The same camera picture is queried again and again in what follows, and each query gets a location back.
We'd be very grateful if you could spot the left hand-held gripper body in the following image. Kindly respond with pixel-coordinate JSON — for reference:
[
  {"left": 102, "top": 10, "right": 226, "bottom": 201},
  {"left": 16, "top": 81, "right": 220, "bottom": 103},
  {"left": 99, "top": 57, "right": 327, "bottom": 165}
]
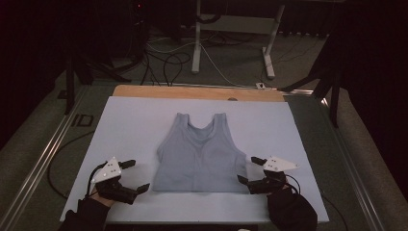
[{"left": 90, "top": 156, "right": 140, "bottom": 206}]

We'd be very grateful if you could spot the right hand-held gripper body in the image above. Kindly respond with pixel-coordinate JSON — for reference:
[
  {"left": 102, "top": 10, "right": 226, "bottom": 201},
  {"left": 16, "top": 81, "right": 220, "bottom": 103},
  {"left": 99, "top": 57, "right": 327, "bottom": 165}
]
[{"left": 247, "top": 156, "right": 300, "bottom": 195}]

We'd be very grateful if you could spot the grey-blue tank top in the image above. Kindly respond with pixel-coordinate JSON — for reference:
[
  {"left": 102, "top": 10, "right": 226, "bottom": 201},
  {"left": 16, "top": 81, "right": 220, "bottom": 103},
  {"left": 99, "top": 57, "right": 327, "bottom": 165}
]
[{"left": 151, "top": 112, "right": 250, "bottom": 193}]

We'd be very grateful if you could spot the person's left hand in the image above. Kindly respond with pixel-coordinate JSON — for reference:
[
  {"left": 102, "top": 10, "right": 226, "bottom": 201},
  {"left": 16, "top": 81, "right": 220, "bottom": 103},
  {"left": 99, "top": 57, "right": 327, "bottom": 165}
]
[{"left": 89, "top": 188, "right": 117, "bottom": 208}]

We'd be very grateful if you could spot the person's right hand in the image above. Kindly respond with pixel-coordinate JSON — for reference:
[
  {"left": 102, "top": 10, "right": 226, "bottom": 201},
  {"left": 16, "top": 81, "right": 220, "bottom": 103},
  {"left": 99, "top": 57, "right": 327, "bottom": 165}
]
[{"left": 267, "top": 183, "right": 301, "bottom": 210}]

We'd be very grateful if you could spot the white table mat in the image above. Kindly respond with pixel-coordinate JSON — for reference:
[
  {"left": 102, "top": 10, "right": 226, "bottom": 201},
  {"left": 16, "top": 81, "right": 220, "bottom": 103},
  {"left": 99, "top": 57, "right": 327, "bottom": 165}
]
[{"left": 60, "top": 95, "right": 331, "bottom": 224}]

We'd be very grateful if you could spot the black tripod stand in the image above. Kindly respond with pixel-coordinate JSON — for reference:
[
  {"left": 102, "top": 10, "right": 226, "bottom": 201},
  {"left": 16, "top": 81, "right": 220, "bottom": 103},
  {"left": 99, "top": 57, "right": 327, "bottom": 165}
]
[
  {"left": 57, "top": 47, "right": 133, "bottom": 116},
  {"left": 278, "top": 32, "right": 343, "bottom": 129}
]

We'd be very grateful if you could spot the dark computer tower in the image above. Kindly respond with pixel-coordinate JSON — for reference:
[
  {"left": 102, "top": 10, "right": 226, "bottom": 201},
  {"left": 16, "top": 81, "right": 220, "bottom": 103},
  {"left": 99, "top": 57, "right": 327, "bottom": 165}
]
[{"left": 127, "top": 0, "right": 152, "bottom": 61}]

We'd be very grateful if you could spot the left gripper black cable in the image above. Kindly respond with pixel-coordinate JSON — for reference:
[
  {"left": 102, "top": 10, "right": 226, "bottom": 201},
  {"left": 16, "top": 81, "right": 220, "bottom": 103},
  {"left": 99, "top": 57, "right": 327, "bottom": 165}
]
[{"left": 85, "top": 161, "right": 108, "bottom": 197}]

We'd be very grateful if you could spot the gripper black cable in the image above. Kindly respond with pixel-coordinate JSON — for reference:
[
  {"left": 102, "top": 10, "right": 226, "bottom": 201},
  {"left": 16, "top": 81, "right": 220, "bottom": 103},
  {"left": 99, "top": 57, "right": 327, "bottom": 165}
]
[
  {"left": 284, "top": 173, "right": 302, "bottom": 195},
  {"left": 85, "top": 161, "right": 108, "bottom": 197}
]

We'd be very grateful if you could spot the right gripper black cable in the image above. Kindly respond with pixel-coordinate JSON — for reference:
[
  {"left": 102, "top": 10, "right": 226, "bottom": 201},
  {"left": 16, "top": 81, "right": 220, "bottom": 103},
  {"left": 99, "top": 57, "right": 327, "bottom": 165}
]
[{"left": 284, "top": 173, "right": 302, "bottom": 195}]

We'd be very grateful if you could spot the long black floor cable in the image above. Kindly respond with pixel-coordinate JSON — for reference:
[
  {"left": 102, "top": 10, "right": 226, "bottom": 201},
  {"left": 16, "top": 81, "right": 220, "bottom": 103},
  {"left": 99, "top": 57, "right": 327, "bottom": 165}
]
[{"left": 46, "top": 129, "right": 96, "bottom": 200}]

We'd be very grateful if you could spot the metal floor rail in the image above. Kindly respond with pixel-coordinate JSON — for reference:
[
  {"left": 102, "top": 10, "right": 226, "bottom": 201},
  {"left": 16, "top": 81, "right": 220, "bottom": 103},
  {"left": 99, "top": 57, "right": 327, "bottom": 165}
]
[
  {"left": 319, "top": 95, "right": 387, "bottom": 231},
  {"left": 0, "top": 86, "right": 91, "bottom": 231}
]

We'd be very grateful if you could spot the black looped floor cable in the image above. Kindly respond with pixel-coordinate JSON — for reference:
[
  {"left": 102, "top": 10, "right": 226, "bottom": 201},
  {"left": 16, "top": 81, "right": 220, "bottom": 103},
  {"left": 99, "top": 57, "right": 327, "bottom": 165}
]
[{"left": 140, "top": 51, "right": 192, "bottom": 88}]

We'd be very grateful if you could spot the white floor cable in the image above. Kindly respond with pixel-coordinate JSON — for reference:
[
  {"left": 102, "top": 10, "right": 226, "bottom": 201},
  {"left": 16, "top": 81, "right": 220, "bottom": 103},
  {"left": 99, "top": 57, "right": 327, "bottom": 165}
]
[{"left": 145, "top": 38, "right": 258, "bottom": 89}]

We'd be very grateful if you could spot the white metal desk frame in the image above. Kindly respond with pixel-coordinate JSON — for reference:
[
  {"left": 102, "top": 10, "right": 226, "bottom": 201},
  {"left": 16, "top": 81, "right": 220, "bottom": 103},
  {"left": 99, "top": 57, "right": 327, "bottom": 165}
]
[{"left": 191, "top": 0, "right": 287, "bottom": 81}]

